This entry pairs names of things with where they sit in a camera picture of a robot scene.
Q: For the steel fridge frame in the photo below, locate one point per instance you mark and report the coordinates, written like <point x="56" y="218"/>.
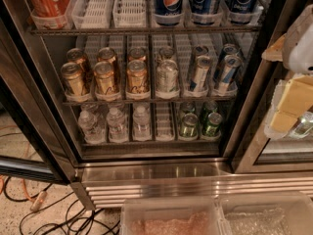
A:
<point x="241" y="160"/>

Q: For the orange can rear left lane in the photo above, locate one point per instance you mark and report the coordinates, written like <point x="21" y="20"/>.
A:
<point x="80" y="57"/>

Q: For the orange can lane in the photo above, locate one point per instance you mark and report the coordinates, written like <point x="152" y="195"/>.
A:
<point x="137" y="53"/>
<point x="80" y="57"/>
<point x="137" y="77"/>
<point x="105" y="78"/>
<point x="109" y="55"/>
<point x="74" y="78"/>

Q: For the fridge glass door left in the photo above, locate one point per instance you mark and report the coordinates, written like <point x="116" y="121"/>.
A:
<point x="30" y="148"/>

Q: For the top wire shelf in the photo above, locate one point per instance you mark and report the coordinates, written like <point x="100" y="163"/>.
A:
<point x="145" y="30"/>

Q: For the pepsi can left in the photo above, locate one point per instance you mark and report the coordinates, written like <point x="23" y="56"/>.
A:
<point x="168" y="12"/>

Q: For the orange can front left lane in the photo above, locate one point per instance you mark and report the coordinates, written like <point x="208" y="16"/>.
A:
<point x="74" y="78"/>

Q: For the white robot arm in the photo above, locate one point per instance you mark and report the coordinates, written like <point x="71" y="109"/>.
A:
<point x="298" y="46"/>

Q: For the pepsi can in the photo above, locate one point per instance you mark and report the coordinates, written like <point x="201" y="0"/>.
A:
<point x="205" y="12"/>
<point x="241" y="11"/>
<point x="168" y="12"/>

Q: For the water bottle right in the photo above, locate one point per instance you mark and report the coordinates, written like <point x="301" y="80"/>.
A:
<point x="141" y="124"/>

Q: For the slim blue can right rear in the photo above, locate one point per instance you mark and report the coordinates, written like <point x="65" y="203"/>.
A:
<point x="229" y="49"/>

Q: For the pepsi can middle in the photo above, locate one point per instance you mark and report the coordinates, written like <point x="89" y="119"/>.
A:
<point x="205" y="12"/>

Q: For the clear bin right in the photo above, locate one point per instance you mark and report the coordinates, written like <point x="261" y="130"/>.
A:
<point x="267" y="214"/>

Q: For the clear bin with pink contents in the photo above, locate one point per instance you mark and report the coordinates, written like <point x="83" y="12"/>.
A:
<point x="198" y="215"/>

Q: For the wire shelf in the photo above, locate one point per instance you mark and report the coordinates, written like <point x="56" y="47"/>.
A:
<point x="150" y="100"/>
<point x="145" y="30"/>

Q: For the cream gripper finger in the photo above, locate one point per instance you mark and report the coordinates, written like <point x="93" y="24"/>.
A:
<point x="290" y="101"/>

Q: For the water bottle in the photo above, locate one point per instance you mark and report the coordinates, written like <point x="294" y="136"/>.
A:
<point x="117" y="125"/>
<point x="93" y="132"/>
<point x="141" y="124"/>

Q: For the middle wire shelf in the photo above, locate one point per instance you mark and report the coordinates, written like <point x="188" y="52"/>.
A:
<point x="150" y="100"/>

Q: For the slim blue silver can front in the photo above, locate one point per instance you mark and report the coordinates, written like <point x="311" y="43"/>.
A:
<point x="200" y="72"/>

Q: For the water bottle left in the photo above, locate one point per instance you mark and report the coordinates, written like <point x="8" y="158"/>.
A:
<point x="93" y="132"/>

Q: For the slim blue silver can rear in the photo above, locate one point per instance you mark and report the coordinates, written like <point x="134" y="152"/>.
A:
<point x="198" y="51"/>

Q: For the water bottle middle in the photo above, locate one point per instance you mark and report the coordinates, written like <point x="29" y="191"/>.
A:
<point x="117" y="125"/>

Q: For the green can front right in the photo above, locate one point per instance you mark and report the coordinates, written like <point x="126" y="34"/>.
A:
<point x="212" y="124"/>

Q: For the slim blue can right front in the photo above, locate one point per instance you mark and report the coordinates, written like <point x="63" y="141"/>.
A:
<point x="225" y="72"/>

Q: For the slim blue silver can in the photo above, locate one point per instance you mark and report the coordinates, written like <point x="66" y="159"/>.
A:
<point x="198" y="51"/>
<point x="200" y="72"/>

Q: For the pepsi can right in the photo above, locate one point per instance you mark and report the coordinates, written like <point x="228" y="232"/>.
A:
<point x="241" y="11"/>

